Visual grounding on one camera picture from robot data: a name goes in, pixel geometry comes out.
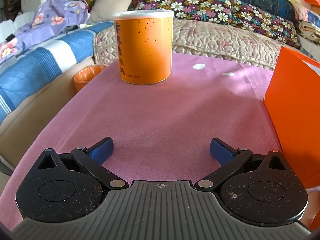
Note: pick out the pink tablecloth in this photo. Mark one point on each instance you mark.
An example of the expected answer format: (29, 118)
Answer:
(162, 110)

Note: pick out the beige pillow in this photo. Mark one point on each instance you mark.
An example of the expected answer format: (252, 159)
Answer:
(110, 5)

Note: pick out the purple floral cloth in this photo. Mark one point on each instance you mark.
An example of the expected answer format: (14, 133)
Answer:
(50, 17)

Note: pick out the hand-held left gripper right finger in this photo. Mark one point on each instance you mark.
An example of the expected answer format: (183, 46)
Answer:
(222, 152)

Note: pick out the orange waste bin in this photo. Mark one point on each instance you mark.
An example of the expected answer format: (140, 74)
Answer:
(85, 77)

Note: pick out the orange canister with white lid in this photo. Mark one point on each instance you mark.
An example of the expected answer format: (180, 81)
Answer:
(145, 50)

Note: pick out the white paper scrap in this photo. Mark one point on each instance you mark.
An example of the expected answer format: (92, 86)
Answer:
(198, 66)

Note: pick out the stack of papers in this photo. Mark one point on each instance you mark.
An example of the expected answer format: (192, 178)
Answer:
(310, 31)

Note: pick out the orange cardboard box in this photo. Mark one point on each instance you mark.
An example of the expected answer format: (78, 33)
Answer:
(295, 110)

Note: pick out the tan sofa seat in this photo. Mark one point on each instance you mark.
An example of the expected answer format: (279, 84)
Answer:
(30, 120)

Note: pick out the blue striped blanket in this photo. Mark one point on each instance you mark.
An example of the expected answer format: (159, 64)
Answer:
(37, 65)

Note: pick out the floral cushion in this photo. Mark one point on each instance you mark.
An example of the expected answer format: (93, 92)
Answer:
(265, 22)
(185, 5)

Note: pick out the small black object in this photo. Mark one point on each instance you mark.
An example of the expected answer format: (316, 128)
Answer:
(10, 37)

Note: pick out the white cloth cover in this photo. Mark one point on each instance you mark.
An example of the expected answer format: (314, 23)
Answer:
(17, 23)

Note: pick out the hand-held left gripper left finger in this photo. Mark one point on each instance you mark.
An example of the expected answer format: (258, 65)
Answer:
(101, 151)

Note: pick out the beige quilted blanket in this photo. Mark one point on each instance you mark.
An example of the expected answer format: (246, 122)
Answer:
(212, 40)

